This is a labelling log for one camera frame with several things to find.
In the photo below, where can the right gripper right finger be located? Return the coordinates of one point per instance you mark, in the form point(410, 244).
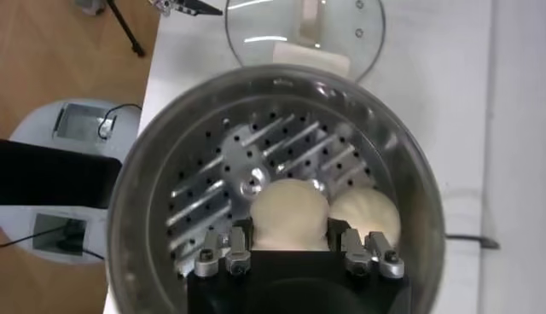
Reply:
point(354, 251)

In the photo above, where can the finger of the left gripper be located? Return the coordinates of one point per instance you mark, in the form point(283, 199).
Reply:
point(200, 7)

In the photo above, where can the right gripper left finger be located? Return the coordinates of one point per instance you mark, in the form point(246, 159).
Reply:
point(236, 251)

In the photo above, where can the white steamed baozi bun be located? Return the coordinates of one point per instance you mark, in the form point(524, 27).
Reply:
point(290, 213)
point(371, 213)

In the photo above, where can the round glass lid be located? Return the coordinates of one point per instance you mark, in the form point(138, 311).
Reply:
point(264, 25)

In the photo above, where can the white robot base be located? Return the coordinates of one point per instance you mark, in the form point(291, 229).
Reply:
point(34, 123)

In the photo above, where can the steel perforated steamer basket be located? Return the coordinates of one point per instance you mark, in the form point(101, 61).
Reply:
point(298, 145)

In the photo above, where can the black thin rod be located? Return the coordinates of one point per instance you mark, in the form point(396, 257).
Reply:
point(126, 29)

